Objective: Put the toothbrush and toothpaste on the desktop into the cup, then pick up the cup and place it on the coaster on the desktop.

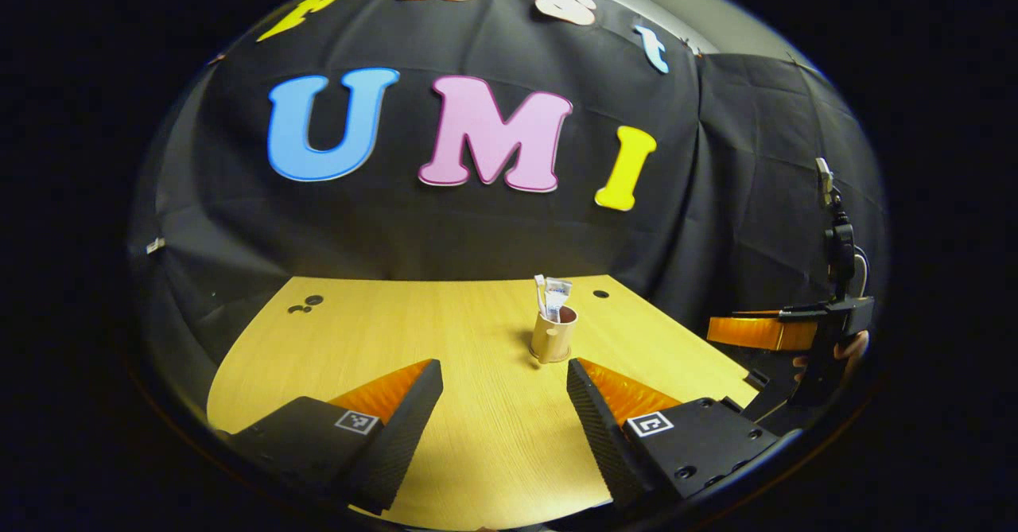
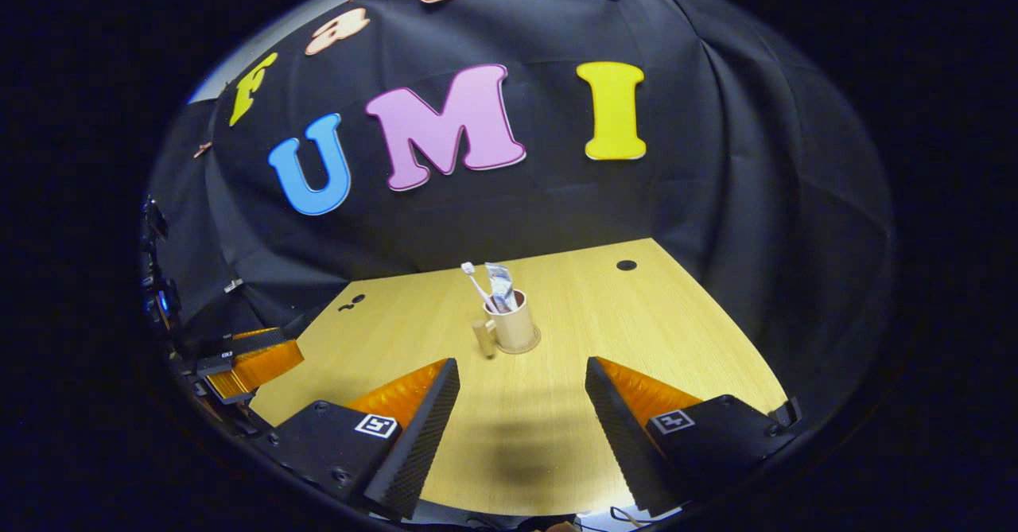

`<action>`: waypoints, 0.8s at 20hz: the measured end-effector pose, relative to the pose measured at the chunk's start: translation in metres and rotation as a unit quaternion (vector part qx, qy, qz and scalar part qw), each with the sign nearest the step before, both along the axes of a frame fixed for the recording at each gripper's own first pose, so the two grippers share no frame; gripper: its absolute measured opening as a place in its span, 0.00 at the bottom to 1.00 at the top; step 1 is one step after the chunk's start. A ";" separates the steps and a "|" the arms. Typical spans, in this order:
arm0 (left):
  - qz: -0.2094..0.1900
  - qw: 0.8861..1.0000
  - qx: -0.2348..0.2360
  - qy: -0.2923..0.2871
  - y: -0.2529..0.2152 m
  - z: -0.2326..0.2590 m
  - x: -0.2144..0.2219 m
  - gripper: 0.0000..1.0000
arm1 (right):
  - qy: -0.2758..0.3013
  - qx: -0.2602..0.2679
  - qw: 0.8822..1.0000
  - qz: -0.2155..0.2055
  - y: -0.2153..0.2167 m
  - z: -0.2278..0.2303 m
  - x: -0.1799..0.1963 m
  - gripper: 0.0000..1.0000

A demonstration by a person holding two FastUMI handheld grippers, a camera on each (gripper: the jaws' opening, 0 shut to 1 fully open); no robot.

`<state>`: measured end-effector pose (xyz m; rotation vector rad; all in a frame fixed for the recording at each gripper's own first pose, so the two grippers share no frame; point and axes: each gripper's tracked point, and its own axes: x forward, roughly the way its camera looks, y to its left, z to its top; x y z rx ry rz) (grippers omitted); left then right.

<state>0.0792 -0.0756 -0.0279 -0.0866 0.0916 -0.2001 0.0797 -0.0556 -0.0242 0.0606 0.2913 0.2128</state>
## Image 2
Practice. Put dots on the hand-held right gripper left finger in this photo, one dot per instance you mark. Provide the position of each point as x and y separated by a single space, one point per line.
421 444

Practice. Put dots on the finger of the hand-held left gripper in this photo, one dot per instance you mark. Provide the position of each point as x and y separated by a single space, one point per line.
258 369
246 338

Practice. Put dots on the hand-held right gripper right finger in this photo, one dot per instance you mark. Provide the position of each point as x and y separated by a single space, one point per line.
624 444

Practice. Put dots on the beige cup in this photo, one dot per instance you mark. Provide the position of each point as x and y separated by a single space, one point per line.
517 327

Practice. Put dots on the white toothbrush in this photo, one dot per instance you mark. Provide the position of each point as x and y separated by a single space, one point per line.
477 284

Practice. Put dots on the white toothpaste tube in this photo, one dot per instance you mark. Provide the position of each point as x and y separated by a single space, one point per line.
501 281

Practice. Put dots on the wooden desktop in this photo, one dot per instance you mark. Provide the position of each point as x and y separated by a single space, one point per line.
596 309

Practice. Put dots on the small metal clip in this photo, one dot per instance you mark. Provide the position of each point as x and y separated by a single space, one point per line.
232 285

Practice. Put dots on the black backdrop cloth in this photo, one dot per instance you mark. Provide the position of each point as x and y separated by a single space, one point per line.
557 198

